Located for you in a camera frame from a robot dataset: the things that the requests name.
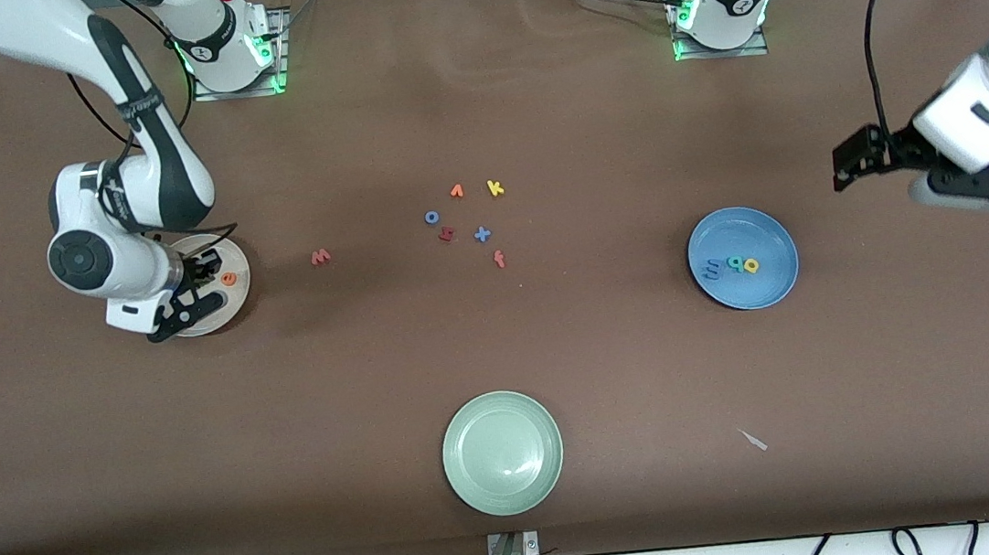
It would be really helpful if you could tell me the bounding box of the beige round plate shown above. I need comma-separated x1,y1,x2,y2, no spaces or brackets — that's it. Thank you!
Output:
138,230,258,342

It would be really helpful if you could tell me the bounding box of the blue round plate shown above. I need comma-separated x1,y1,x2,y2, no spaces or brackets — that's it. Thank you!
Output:
684,201,803,316

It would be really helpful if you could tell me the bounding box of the brown table cover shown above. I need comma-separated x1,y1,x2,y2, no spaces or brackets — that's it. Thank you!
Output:
0,0,989,555

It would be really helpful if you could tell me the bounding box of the pale green round plate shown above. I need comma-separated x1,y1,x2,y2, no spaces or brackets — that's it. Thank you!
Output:
435,385,570,522

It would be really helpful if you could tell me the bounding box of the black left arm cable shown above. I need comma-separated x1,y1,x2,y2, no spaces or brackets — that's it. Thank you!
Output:
858,0,967,142

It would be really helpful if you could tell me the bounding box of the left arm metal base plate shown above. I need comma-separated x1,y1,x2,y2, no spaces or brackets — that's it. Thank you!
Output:
667,0,771,64

